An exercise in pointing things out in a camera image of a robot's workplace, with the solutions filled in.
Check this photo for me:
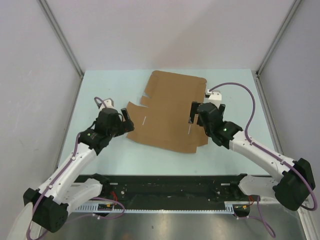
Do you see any brown cardboard box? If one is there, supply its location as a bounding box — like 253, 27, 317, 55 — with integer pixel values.
126, 70, 208, 154

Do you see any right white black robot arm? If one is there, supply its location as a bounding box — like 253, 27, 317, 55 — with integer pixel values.
189, 101, 316, 211

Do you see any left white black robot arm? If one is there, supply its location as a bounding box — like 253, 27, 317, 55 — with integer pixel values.
23, 107, 134, 233

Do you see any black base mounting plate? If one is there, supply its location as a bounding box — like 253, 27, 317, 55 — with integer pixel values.
72, 173, 251, 211

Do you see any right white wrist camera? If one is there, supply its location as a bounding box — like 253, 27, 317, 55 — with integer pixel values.
205, 89, 222, 108

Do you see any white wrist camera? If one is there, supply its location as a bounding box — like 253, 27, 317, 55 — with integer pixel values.
205, 89, 222, 108
99, 98, 115, 111

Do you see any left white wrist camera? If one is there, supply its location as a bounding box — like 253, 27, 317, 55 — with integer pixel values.
99, 98, 115, 111

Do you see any grey slotted cable duct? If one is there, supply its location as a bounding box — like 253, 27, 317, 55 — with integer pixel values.
72, 201, 251, 215

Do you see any right aluminium frame post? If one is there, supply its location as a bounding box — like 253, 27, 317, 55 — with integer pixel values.
255, 0, 304, 77

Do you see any aluminium frame post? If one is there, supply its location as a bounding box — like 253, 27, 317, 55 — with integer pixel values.
37, 0, 84, 79
255, 0, 304, 77

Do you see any left aluminium frame post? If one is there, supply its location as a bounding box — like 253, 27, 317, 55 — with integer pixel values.
37, 0, 84, 79

